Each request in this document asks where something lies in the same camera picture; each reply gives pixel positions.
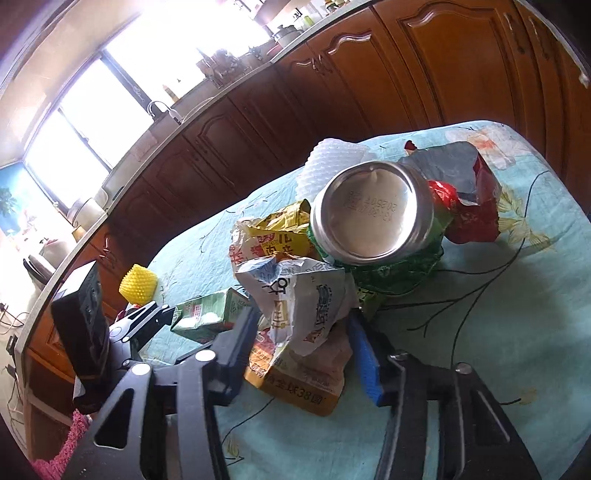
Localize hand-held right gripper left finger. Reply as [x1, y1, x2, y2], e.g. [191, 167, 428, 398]
[60, 301, 265, 480]

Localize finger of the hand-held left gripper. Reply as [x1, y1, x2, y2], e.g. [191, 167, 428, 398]
[109, 301, 176, 345]
[110, 343, 154, 373]

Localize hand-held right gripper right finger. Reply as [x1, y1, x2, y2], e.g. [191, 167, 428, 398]
[346, 312, 543, 480]

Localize green drink carton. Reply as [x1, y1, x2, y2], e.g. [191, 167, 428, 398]
[170, 287, 252, 344]

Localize orange cardboard box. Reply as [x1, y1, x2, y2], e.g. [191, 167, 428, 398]
[244, 323, 354, 417]

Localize white wrapper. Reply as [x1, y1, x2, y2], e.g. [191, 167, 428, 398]
[235, 256, 359, 358]

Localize green plastic wrapper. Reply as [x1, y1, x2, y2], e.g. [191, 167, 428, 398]
[307, 203, 455, 319]

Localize yellow snack wrapper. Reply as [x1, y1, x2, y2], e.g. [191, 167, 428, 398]
[231, 199, 324, 274]

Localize red foil snack bag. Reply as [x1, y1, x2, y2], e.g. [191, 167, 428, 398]
[399, 140, 504, 245]

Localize white foam fruit net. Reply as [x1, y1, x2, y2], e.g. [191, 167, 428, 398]
[295, 137, 371, 201]

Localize yellow foam fruit net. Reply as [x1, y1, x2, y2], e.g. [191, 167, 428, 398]
[119, 264, 159, 305]

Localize white electric kettle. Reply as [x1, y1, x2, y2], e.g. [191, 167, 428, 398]
[68, 198, 108, 228]

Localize pink fluffy cloth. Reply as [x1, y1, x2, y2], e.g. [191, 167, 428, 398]
[31, 410, 95, 480]

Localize teal floral tablecloth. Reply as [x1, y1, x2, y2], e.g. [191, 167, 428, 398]
[139, 120, 591, 480]

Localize grey kitchen countertop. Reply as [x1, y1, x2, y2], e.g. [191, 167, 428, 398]
[13, 0, 377, 370]

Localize kitchen window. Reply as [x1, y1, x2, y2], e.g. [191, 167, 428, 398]
[23, 9, 278, 183]

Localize chrome sink faucet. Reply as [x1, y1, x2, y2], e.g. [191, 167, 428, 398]
[147, 100, 184, 125]

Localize utensil rack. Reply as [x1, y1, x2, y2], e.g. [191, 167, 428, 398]
[198, 47, 242, 78]

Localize wooden lower kitchen cabinets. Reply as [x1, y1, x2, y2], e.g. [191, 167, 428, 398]
[23, 0, 591, 416]

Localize white lidded pot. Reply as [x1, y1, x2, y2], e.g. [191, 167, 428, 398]
[275, 25, 302, 48]

